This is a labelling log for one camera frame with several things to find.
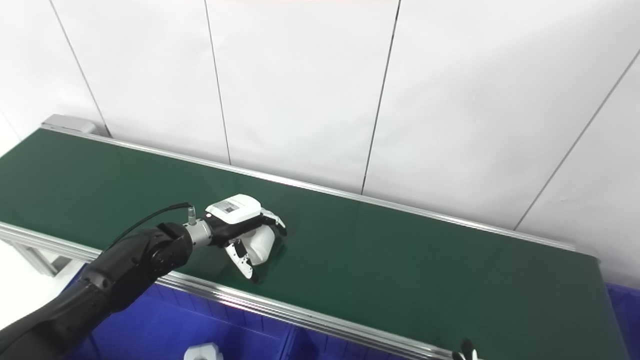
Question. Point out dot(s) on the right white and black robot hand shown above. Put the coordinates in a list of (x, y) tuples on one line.
[(466, 352)]

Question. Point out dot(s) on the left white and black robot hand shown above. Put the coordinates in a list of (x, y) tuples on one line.
[(235, 210)]

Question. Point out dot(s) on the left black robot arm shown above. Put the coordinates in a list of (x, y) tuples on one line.
[(125, 265)]

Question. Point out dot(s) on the blue plastic bin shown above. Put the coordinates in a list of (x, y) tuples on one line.
[(165, 325), (627, 320), (325, 350)]

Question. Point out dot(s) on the white plastic part with hole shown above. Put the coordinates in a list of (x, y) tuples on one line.
[(202, 352)]

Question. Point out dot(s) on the grey conveyor end cover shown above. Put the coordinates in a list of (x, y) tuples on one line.
[(67, 123)]

